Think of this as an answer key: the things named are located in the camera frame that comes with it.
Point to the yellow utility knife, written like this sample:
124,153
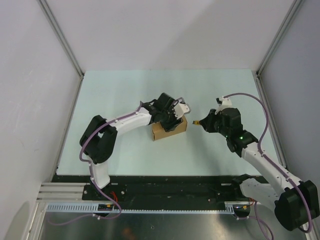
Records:
196,122

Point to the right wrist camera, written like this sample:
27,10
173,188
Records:
223,103

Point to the grey slotted cable duct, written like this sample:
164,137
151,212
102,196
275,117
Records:
100,208

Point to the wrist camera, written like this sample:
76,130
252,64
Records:
181,109
223,103

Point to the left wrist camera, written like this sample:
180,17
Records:
181,109

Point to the left aluminium frame post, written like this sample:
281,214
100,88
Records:
52,20

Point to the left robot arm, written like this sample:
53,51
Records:
98,140

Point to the aluminium frame post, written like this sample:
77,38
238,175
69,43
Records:
280,34
52,20

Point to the brown cardboard express box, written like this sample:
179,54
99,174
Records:
158,131

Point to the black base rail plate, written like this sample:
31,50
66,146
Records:
165,192

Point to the right aluminium frame post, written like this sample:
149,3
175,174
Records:
280,34

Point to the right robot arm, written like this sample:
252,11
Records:
293,201

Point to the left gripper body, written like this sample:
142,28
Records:
168,120

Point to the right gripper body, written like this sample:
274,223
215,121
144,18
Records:
223,130

